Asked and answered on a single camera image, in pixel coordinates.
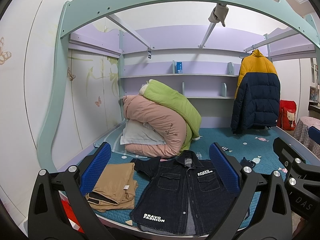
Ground dark denim shirt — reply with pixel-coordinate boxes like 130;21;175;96
130;150;250;237

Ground pink checked tablecloth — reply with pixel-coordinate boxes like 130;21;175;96
293;116;320;158

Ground red object under bed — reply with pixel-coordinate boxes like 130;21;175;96
59;192;84;233

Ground red cartoon bag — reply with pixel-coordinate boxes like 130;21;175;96
277;100;297;131

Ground teal quilted bed sheet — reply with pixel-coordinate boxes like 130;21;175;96
94;128;287;229

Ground folded tan trousers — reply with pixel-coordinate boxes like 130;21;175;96
85;163;138;212

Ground yellow navy puffer jacket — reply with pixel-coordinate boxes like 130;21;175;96
231;49;280;134

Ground striped light blue blanket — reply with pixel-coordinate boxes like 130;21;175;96
93;121;147;159

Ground white pillow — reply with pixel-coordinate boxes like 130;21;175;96
120;120;166;145

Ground pink quilt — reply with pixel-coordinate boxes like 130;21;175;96
123;95;187;158

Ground green quilt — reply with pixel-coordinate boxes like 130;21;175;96
139;79;202;151

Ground blue box on shelf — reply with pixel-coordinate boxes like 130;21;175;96
176;62;183;74

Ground purple wall shelf unit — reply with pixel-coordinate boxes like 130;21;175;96
69;24;315;128

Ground mint green bunk bed frame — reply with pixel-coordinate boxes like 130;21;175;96
37;0;319;172

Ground grey cloth on rail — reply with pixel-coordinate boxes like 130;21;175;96
208;3;229;27

